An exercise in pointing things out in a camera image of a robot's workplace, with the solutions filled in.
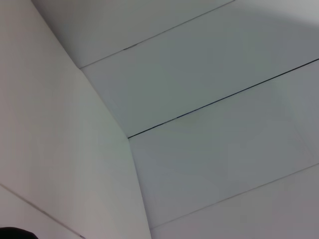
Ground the black t-shirt with FREE print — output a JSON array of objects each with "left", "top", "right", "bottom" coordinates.
[{"left": 0, "top": 227, "right": 38, "bottom": 239}]

